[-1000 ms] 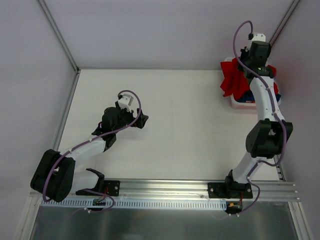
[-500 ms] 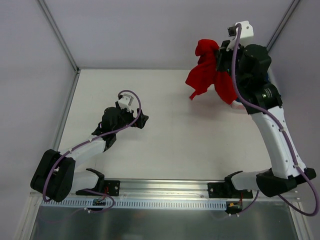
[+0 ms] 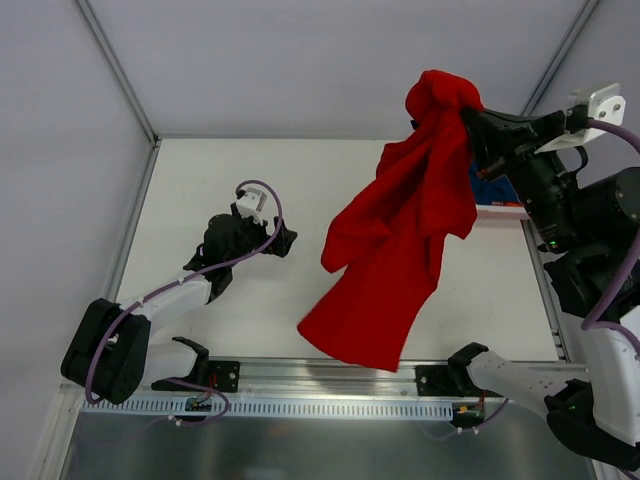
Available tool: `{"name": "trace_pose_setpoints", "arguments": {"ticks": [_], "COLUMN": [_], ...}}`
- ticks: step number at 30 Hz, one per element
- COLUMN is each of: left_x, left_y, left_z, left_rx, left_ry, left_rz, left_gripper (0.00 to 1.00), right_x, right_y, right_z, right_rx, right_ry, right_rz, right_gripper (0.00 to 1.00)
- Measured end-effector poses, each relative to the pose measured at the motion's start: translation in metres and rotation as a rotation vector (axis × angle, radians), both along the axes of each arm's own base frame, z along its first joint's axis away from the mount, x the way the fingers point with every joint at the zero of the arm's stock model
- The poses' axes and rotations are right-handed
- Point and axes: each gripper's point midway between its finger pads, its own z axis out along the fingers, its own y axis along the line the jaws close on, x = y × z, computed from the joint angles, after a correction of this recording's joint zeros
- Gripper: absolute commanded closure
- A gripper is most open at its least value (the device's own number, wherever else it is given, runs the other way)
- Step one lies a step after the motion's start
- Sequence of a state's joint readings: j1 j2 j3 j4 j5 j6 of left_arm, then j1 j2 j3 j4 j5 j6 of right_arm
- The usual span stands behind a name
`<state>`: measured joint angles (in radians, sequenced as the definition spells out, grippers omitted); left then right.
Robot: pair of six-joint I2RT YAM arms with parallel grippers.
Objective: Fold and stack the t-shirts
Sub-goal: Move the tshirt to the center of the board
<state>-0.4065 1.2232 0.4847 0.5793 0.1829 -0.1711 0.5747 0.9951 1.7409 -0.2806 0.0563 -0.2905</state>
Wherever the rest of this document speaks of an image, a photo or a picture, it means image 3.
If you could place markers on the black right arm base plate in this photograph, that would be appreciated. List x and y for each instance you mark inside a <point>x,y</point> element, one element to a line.
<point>445,381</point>

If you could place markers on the blue t shirt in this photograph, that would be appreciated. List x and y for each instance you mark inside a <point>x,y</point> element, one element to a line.
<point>492,193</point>

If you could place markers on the white plastic laundry basket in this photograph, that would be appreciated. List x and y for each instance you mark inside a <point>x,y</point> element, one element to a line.
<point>501,212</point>

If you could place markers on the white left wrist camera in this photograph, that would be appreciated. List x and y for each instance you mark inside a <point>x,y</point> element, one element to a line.
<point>249,204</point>

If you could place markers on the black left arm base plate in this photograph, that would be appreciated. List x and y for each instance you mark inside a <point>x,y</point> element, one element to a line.
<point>220,375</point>

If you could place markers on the aluminium mounting rail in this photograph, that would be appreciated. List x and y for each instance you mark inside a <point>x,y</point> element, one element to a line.
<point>325,377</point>

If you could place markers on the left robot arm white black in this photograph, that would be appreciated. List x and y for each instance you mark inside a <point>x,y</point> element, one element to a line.
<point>111,354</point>

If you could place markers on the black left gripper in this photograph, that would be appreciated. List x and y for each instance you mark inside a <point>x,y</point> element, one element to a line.
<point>270,240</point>

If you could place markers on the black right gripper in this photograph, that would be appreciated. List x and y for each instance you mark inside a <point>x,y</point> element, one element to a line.
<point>507,142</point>

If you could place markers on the red t shirt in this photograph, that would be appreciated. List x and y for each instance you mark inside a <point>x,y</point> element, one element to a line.
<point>388,242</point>

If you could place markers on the white slotted cable duct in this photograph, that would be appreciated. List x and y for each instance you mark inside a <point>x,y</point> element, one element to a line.
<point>324,408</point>

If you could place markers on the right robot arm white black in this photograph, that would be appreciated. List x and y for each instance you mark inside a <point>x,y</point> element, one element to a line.
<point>592,233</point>

